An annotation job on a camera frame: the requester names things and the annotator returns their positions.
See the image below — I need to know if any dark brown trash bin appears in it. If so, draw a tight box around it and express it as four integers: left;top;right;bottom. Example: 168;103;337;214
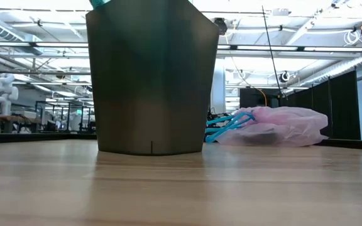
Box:
85;0;220;156

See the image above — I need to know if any pink translucent plastic bag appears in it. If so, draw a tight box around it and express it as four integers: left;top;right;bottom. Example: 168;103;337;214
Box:
204;105;329;148

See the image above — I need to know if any teal plastic trash bag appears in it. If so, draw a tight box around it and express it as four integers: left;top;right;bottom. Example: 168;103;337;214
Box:
88;0;112;9

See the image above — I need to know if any white building column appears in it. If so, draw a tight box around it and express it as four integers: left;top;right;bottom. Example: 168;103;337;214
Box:
211;58;227;116

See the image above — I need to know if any black cabinet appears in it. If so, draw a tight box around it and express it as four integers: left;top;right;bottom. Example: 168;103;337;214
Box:
239;87;280;110

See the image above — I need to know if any black room partition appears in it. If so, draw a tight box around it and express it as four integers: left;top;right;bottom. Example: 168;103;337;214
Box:
278;69;361;141

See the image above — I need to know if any long ceiling light strip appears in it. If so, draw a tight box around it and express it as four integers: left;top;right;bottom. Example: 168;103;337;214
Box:
0;41;362;53

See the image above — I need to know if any wooden background desk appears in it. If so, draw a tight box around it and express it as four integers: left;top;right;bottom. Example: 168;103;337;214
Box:
0;113;42;134

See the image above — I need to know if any black aluminium table frame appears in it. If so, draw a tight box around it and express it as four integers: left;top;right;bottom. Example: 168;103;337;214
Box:
0;133;362;152

